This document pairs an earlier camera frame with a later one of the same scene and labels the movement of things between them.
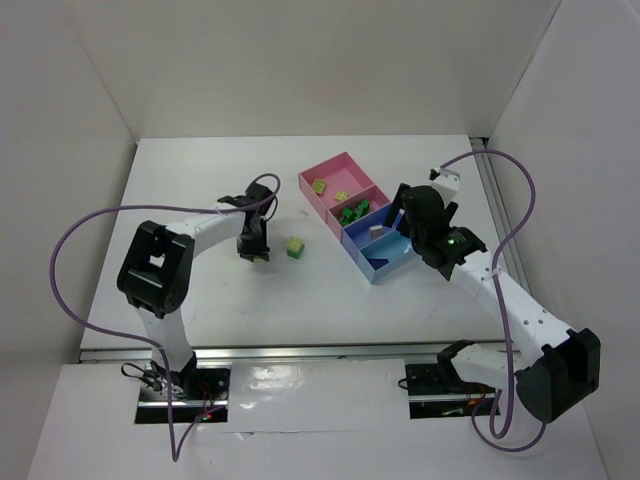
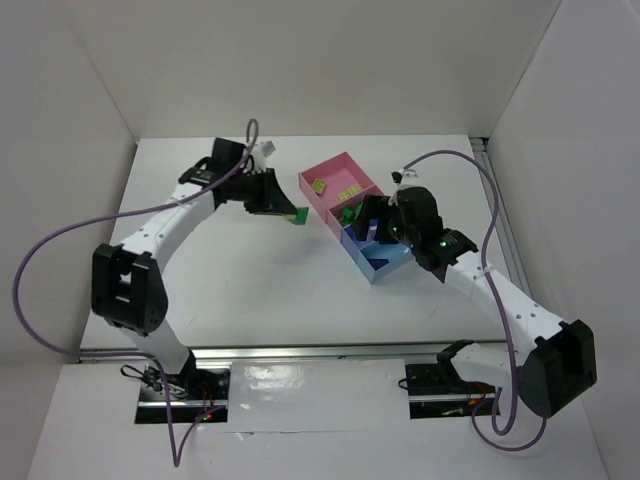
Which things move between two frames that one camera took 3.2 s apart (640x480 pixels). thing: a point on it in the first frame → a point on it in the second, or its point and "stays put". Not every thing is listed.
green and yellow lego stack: (294, 247) → (300, 217)
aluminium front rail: (271, 353) stays put
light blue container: (384, 255) stays put
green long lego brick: (348, 215) stays put
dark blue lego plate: (377, 263) stays put
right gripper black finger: (396, 216) → (371, 208)
